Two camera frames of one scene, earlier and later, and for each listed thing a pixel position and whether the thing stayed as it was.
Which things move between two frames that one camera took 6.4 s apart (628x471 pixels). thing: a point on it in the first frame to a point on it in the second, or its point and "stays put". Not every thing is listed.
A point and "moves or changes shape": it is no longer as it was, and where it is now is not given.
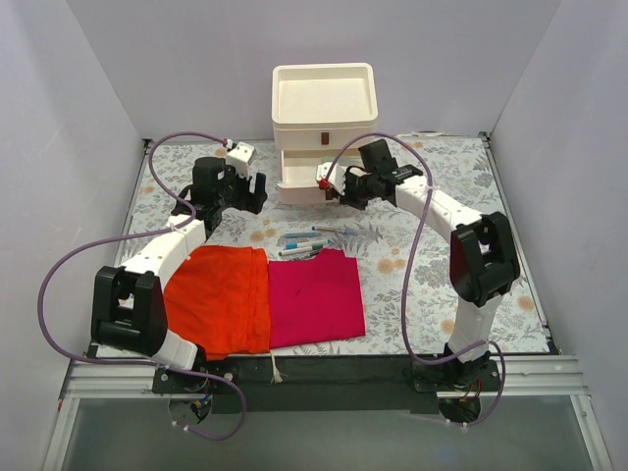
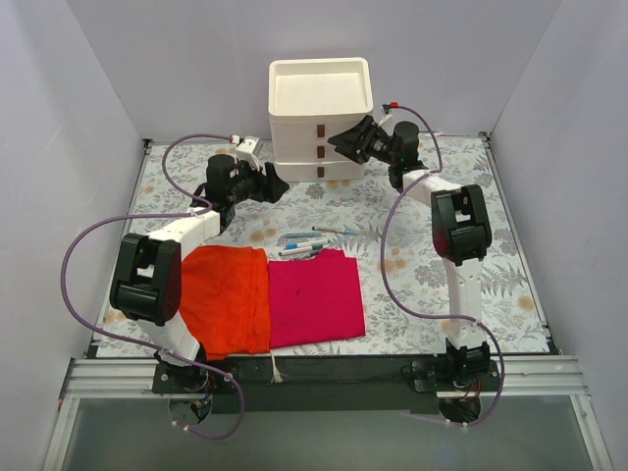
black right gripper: [350, 185] to [361, 140]
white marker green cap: [302, 249] stays put
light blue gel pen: [302, 235] stays put
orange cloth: [219, 299] stays put
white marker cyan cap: [290, 245] stays put
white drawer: [298, 172] moves or changes shape
